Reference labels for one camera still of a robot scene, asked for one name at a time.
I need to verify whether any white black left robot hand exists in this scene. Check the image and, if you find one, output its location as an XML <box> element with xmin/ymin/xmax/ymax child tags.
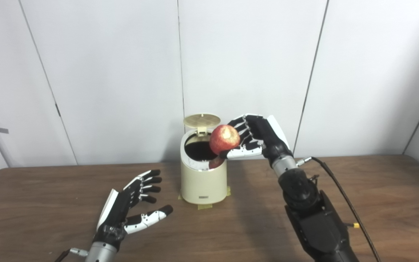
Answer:
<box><xmin>92</xmin><ymin>169</ymin><xmax>173</xmax><ymax>251</ymax></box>

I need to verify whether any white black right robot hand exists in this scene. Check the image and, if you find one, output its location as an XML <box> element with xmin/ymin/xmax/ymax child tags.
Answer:
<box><xmin>220</xmin><ymin>114</ymin><xmax>294</xmax><ymax>168</ymax></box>

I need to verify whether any red apple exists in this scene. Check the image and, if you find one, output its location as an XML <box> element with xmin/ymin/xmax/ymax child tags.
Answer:
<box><xmin>209</xmin><ymin>124</ymin><xmax>241</xmax><ymax>155</ymax></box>

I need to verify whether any cream round bin lid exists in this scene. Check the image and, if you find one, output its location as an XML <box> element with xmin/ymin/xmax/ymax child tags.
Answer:
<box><xmin>183</xmin><ymin>114</ymin><xmax>222</xmax><ymax>137</ymax></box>

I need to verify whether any cream-colored bin body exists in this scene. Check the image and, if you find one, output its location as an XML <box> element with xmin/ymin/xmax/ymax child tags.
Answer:
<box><xmin>180</xmin><ymin>129</ymin><xmax>228</xmax><ymax>205</ymax></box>

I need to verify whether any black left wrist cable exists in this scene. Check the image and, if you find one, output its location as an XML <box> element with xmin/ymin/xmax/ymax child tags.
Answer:
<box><xmin>54</xmin><ymin>247</ymin><xmax>88</xmax><ymax>262</ymax></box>

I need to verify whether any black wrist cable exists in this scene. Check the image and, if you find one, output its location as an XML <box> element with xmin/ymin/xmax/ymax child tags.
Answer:
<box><xmin>296</xmin><ymin>156</ymin><xmax>382</xmax><ymax>262</ymax></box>
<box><xmin>54</xmin><ymin>247</ymin><xmax>88</xmax><ymax>262</ymax></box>

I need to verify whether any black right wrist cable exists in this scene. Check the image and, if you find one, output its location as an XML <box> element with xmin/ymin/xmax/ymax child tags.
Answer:
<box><xmin>296</xmin><ymin>156</ymin><xmax>382</xmax><ymax>262</ymax></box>

